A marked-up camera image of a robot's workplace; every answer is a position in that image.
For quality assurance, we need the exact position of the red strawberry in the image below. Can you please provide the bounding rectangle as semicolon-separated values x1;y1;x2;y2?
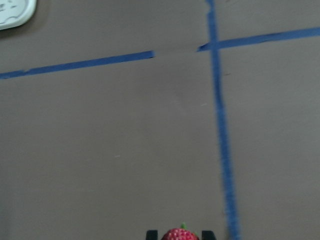
161;222;199;240

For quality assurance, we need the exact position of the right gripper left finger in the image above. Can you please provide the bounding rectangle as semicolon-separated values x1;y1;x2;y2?
146;229;158;240

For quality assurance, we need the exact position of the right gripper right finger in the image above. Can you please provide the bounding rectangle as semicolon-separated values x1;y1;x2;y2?
201;230;216;240

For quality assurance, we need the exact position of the cream bear tray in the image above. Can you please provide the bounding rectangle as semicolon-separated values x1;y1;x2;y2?
0;0;37;31

